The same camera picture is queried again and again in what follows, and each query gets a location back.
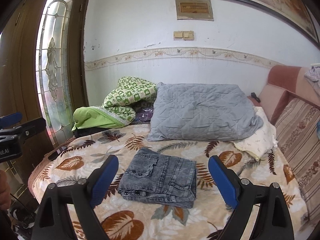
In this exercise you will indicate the grey denim pants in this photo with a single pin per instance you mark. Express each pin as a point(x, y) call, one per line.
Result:
point(170, 177)

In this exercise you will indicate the wooden door with patterned glass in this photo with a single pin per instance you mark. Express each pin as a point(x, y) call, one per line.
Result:
point(25, 55)

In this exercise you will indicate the beige light switch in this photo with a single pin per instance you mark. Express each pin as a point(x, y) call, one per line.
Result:
point(178, 35)
point(188, 35)

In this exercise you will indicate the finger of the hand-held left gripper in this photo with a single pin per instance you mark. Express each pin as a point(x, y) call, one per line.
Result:
point(32, 128)
point(11, 119)

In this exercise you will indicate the lilac cloth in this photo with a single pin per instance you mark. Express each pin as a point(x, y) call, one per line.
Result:
point(313, 76)

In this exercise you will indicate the pink sofa backrest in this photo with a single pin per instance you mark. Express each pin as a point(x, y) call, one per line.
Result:
point(280, 77)

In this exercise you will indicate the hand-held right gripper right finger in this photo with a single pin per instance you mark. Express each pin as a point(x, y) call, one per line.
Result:
point(225, 180)

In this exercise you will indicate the cream patterned cloth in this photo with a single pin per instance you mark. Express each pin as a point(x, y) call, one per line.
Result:
point(260, 137)

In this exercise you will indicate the grey quilted pillow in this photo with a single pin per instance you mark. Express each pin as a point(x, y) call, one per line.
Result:
point(200, 110)

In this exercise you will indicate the cream leaf-print blanket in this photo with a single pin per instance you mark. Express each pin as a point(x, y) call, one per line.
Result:
point(162, 225)

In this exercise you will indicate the small black object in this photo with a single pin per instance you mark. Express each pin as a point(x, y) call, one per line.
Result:
point(255, 97)

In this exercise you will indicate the striped floral cushion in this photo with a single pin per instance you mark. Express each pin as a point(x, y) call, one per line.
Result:
point(300, 135)

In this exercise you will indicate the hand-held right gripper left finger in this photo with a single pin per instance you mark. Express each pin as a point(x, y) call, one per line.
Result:
point(105, 177)

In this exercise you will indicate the green checked quilt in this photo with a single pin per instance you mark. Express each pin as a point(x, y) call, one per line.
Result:
point(125, 97)

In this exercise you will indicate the framed wall plaque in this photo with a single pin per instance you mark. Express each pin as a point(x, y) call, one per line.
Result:
point(193, 7)

